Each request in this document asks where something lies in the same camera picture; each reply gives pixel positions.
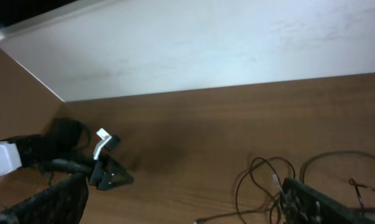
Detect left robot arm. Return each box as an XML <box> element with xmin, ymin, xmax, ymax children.
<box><xmin>0</xmin><ymin>118</ymin><xmax>134</xmax><ymax>191</ymax></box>

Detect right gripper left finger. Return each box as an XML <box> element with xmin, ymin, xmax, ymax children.
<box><xmin>0</xmin><ymin>174</ymin><xmax>88</xmax><ymax>224</ymax></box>

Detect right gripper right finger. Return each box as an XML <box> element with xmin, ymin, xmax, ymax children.
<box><xmin>280</xmin><ymin>178</ymin><xmax>375</xmax><ymax>224</ymax></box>

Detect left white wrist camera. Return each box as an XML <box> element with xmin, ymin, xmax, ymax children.
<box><xmin>93</xmin><ymin>128</ymin><xmax>121</xmax><ymax>161</ymax></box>

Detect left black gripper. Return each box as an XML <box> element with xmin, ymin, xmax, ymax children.
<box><xmin>89</xmin><ymin>155</ymin><xmax>134</xmax><ymax>190</ymax></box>

